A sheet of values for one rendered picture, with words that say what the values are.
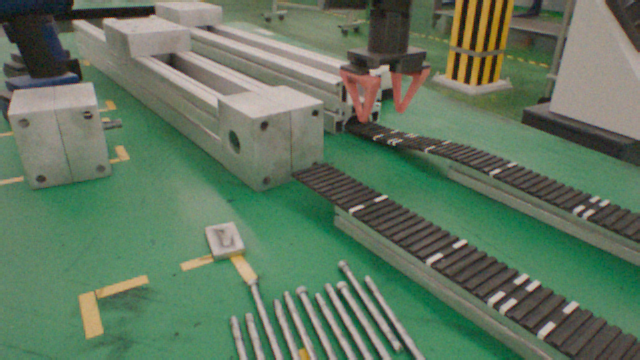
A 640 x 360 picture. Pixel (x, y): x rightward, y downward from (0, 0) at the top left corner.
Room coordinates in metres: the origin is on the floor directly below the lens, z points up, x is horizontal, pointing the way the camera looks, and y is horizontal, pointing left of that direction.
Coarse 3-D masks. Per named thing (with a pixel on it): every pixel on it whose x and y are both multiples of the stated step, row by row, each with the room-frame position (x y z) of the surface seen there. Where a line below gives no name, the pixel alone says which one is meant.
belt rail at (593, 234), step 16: (448, 176) 0.53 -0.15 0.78; (464, 176) 0.51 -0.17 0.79; (480, 176) 0.49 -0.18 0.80; (496, 192) 0.47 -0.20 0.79; (512, 192) 0.46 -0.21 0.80; (528, 208) 0.44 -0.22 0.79; (544, 208) 0.43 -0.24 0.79; (560, 224) 0.41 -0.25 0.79; (576, 224) 0.40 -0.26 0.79; (592, 224) 0.39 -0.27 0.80; (592, 240) 0.38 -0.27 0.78; (608, 240) 0.37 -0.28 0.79; (624, 240) 0.36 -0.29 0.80; (624, 256) 0.36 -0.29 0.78
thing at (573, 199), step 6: (570, 192) 0.43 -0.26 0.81; (576, 192) 0.43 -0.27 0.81; (564, 198) 0.42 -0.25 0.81; (570, 198) 0.42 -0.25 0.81; (576, 198) 0.42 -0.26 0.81; (582, 198) 0.42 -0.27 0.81; (588, 198) 0.42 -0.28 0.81; (552, 204) 0.41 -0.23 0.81; (558, 204) 0.40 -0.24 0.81; (564, 204) 0.41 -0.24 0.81; (570, 204) 0.40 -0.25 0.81; (576, 204) 0.41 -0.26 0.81; (564, 210) 0.40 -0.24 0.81
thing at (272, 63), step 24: (216, 24) 1.16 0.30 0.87; (192, 48) 1.07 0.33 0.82; (216, 48) 0.99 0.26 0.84; (240, 48) 0.89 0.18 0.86; (264, 48) 0.96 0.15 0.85; (288, 48) 0.90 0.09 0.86; (240, 72) 0.91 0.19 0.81; (264, 72) 0.82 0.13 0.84; (288, 72) 0.76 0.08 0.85; (312, 72) 0.72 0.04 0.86; (336, 72) 0.77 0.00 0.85; (312, 96) 0.70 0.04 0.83; (336, 96) 0.67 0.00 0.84; (360, 96) 0.72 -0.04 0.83; (336, 120) 0.67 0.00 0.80
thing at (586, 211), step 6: (594, 198) 0.42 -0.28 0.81; (600, 198) 0.42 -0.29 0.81; (582, 204) 0.41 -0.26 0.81; (588, 204) 0.41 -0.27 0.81; (594, 204) 0.41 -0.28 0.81; (600, 204) 0.41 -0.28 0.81; (606, 204) 0.41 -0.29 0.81; (570, 210) 0.40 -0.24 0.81; (576, 210) 0.39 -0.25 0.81; (582, 210) 0.39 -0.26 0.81; (588, 210) 0.39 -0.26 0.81; (594, 210) 0.39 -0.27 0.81; (600, 210) 0.40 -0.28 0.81; (582, 216) 0.38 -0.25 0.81; (588, 216) 0.38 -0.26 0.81
